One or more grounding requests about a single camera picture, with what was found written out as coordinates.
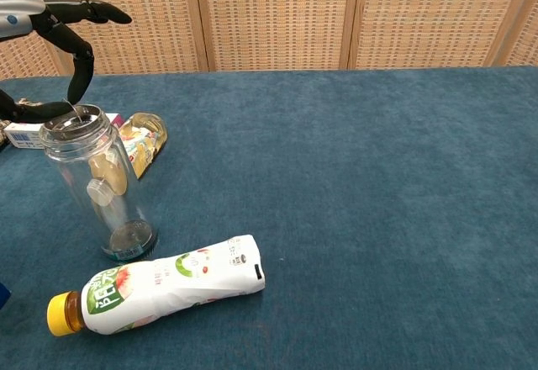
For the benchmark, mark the round metal strainer lid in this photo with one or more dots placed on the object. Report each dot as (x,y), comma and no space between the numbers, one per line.
(69,125)

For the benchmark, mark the clear glass bottle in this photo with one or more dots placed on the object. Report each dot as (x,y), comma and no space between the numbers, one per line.
(75,168)

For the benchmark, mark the small yellow snack packet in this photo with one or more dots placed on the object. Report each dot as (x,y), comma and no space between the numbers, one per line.
(145,139)

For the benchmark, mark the white labelled drink bottle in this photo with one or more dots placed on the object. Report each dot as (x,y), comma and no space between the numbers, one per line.
(176,286)

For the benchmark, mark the white toothpaste box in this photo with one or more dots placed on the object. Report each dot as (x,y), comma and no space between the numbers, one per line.
(23,134)

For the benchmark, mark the woven folding screen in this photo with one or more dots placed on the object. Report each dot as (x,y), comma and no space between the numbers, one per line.
(277,17)

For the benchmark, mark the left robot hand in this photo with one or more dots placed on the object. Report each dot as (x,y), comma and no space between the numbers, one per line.
(80,54)

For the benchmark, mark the blue table cloth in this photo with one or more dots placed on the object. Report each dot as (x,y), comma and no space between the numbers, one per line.
(357,197)

